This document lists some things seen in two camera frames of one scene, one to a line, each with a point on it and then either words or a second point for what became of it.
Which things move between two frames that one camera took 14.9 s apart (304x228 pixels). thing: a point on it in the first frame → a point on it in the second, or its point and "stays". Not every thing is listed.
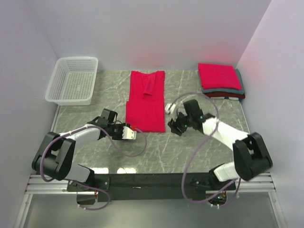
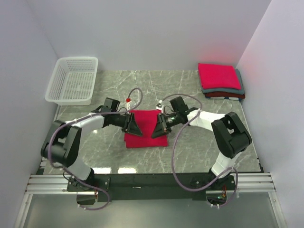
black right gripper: (174, 125) → (161, 128)
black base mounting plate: (152, 187) stays
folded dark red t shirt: (224, 94) stays
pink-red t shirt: (145, 109) → (146, 120)
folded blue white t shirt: (232, 98) stays
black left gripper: (121, 125) → (130, 125)
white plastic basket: (72, 81) stays
